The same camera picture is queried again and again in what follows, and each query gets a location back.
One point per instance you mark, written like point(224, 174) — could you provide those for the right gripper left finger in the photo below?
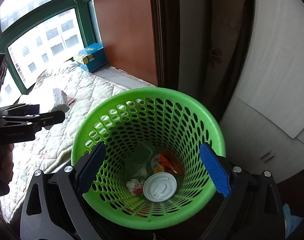
point(88, 166)

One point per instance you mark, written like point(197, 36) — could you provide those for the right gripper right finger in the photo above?
point(216, 171)

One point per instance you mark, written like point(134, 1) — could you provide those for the white plastic cup lid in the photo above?
point(160, 187)

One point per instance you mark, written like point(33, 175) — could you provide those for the white paper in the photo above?
point(135, 186)

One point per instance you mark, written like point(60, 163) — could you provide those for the green plastic mesh trash basket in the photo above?
point(135, 126)

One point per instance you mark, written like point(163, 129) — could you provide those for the person's left hand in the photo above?
point(6, 167)

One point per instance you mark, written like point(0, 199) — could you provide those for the red orange snack wrapper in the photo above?
point(170, 164)

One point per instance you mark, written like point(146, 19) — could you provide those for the clear cup in basket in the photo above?
point(137, 165)

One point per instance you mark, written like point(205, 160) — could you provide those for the white cabinet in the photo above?
point(263, 126)

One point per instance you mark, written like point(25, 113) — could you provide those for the blue cloth on floor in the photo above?
point(291, 221)

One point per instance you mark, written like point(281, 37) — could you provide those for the blue yellow tissue box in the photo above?
point(91, 58)

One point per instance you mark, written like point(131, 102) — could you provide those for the brown wooden panel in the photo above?
point(126, 29)

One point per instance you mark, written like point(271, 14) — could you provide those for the green window frame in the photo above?
point(43, 13)

